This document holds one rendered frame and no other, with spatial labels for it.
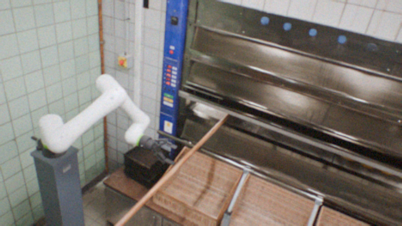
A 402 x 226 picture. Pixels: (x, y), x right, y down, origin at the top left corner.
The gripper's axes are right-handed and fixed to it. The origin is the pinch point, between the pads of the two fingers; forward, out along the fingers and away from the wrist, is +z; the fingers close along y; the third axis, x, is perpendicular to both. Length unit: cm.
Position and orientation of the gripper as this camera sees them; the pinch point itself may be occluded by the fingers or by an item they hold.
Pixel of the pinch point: (173, 155)
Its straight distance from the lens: 213.9
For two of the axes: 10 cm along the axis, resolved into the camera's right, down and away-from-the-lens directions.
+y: -1.3, 8.6, 5.0
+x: -4.8, 3.9, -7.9
